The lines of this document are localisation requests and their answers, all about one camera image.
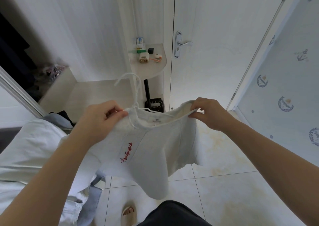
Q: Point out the person's right forearm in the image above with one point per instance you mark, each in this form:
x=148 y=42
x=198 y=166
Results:
x=271 y=163

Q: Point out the white garment pile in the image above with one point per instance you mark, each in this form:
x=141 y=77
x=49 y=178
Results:
x=32 y=148

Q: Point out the black cube charger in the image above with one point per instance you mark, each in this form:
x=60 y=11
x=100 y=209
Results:
x=150 y=50

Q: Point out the white and orange gadget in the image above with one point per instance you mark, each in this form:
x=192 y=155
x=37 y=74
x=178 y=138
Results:
x=158 y=58

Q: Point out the beige sandal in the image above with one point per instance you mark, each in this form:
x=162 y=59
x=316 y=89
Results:
x=129 y=214

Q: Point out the black floor box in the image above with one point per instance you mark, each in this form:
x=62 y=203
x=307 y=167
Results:
x=155 y=103

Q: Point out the light blue jeans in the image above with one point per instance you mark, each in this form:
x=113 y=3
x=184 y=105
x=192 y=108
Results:
x=93 y=198

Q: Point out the white t-shirt with red print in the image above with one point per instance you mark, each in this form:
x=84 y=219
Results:
x=154 y=153

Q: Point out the black pole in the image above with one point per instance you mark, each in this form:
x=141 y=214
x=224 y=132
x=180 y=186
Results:
x=147 y=90

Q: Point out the person's right thumb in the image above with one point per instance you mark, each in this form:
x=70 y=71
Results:
x=197 y=116

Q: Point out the clear plastic bag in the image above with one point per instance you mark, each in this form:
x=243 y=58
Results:
x=53 y=70

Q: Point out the blue and white box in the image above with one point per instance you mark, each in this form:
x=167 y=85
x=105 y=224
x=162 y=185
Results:
x=140 y=41

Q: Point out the cream rounded device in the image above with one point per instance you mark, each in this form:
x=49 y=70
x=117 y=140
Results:
x=144 y=58

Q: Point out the person's left thumb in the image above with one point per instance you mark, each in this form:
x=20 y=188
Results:
x=119 y=115

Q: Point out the black garment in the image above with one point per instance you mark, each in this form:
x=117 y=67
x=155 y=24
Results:
x=63 y=117

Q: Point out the white door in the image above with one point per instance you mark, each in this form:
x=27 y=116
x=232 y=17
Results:
x=219 y=46

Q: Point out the person's right hand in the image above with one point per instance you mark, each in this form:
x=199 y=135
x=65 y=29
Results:
x=214 y=115

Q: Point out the white low cabinet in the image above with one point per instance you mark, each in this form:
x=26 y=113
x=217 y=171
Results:
x=99 y=94

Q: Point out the person's black trousers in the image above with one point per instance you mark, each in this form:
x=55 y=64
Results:
x=174 y=214

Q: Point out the person's left forearm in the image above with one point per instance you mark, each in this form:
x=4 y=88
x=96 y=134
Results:
x=47 y=183

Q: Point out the person's left hand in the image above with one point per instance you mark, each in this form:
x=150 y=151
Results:
x=96 y=120

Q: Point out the silver sliding door frame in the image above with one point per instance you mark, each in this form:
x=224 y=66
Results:
x=21 y=91

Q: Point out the white rounded corner shelf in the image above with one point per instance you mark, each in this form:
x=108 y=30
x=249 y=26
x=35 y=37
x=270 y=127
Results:
x=149 y=67

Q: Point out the green and white box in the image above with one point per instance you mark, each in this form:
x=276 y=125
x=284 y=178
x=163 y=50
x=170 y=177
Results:
x=141 y=48

